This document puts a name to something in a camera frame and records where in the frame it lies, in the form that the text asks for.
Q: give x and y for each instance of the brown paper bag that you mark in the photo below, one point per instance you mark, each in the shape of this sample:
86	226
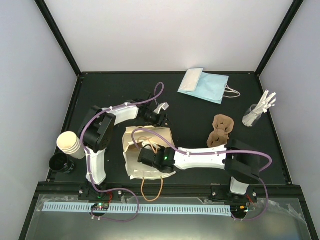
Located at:
146	154

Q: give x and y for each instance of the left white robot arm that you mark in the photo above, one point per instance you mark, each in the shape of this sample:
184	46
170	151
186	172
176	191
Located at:
96	133

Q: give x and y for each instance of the left small circuit board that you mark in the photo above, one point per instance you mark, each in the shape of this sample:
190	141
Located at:
100	207

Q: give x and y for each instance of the blue paper bag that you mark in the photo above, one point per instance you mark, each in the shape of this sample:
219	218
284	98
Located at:
206	86

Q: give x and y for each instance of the right black frame post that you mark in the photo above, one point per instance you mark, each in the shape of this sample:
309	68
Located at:
286	22

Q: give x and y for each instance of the small circuit board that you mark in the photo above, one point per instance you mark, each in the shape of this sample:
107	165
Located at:
242	208
100	207

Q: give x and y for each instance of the left black frame post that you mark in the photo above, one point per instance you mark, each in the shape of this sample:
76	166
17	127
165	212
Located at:
47	15

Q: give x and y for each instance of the black cup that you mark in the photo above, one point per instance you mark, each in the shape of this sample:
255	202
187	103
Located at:
61	163

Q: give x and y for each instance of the black frame post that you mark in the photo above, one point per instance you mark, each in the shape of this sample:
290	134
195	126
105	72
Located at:
47	15
286	22

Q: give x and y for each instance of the right small circuit board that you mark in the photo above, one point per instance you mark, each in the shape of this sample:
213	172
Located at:
242	208

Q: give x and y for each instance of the paper cup stack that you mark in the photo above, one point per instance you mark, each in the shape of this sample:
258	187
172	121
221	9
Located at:
69	143

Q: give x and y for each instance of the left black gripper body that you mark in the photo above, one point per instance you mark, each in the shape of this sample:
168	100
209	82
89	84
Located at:
159	123

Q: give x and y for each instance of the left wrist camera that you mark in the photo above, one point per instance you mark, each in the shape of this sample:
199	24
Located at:
161	107

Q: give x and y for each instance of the light blue cable duct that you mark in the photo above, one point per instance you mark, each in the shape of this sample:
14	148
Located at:
157	209

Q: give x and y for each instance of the black mounting rail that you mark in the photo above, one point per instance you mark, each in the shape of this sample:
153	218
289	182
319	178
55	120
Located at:
86	191

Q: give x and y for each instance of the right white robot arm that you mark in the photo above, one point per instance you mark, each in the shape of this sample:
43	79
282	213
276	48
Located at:
236	158

